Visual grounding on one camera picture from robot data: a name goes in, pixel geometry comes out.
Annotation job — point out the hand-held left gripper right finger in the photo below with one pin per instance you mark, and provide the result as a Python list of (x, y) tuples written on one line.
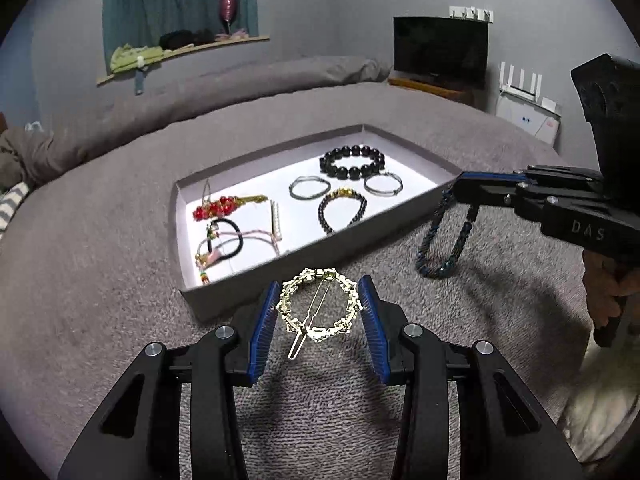
[(374, 337)]

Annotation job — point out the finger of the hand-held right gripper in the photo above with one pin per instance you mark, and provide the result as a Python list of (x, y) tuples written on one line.
[(485, 195), (495, 176)]

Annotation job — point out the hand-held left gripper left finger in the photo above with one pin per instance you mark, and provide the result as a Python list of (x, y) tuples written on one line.
[(262, 337)]

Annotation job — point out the gold rhinestone round hair clip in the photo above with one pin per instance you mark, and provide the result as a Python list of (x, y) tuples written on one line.
[(286, 307)]

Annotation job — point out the shallow grey cardboard box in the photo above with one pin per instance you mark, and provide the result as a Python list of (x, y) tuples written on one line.
[(225, 295)]

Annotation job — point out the red bead gold hair clip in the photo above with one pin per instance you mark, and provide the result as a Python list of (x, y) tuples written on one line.
[(220, 206)]

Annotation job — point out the person's right hand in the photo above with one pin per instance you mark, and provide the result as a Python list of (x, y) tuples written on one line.
[(600, 285)]

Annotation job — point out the white box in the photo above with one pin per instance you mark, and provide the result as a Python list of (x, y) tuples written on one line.
[(520, 120)]

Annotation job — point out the white router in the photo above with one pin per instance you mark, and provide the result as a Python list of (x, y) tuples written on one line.
[(520, 91)]

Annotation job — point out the wooden television stand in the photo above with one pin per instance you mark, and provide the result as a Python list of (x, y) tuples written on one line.
[(430, 89)]

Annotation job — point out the black television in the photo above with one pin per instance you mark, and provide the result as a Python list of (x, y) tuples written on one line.
[(440, 50)]

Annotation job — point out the silver bangle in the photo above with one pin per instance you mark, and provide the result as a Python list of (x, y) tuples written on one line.
[(291, 187)]

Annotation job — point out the grey bedspread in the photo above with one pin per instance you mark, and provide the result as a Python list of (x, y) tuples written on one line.
[(100, 240)]

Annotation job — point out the beige fuzzy clothing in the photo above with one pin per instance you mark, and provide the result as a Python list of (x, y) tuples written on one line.
[(605, 410)]

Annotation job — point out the grey duvet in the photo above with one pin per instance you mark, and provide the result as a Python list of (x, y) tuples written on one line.
[(225, 90)]

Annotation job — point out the striped pillow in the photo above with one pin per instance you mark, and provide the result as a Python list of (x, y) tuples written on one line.
[(12, 205)]

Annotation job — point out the wooden window shelf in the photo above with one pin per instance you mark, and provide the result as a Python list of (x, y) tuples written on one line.
[(220, 44)]

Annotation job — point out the pink cloth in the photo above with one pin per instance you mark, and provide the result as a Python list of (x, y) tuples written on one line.
[(232, 36)]

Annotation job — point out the black cloth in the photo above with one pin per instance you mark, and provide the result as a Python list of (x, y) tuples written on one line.
[(180, 39)]

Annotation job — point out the white plastic bag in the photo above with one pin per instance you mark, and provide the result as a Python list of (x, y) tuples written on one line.
[(35, 126)]

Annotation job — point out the green cloth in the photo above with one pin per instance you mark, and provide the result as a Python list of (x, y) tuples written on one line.
[(125, 57)]

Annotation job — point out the pink glass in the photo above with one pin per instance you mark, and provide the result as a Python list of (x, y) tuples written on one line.
[(227, 6)]

